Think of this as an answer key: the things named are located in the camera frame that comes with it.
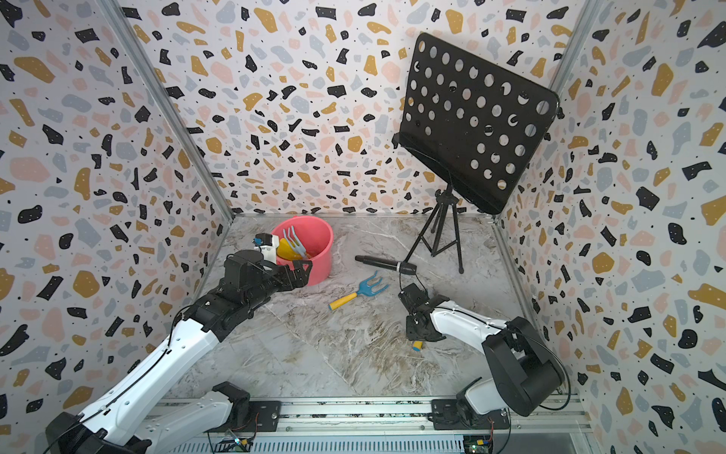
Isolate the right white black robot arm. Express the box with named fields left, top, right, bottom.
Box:
left=399, top=284, right=570, bottom=429

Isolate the blue rake yellow handle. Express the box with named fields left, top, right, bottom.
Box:
left=328, top=272, right=389, bottom=310

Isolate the left green circuit board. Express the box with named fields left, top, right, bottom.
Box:
left=207, top=433, right=253, bottom=453

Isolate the pink plastic bucket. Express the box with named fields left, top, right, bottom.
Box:
left=271, top=216, right=335, bottom=287

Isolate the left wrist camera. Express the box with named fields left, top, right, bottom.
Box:
left=253, top=233, right=280, bottom=263

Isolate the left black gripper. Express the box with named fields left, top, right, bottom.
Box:
left=244, top=257, right=312, bottom=313

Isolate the green circuit board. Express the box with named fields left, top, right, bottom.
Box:
left=462, top=435, right=493, bottom=454
left=207, top=433, right=253, bottom=453

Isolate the black microphone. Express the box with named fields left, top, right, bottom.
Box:
left=355, top=255, right=417, bottom=275

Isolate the right green circuit board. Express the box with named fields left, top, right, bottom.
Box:
left=462, top=435, right=493, bottom=454

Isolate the light blue fork white handle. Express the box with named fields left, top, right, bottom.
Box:
left=283, top=226, right=310, bottom=259

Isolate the yellow shovel yellow handle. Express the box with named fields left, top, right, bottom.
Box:
left=276, top=238, right=304, bottom=261

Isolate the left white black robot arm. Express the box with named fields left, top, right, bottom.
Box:
left=45, top=250, right=313, bottom=453

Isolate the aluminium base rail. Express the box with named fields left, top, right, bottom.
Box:
left=145, top=396, right=599, bottom=453

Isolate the black perforated music stand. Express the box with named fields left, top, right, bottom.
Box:
left=392, top=33, right=560, bottom=255

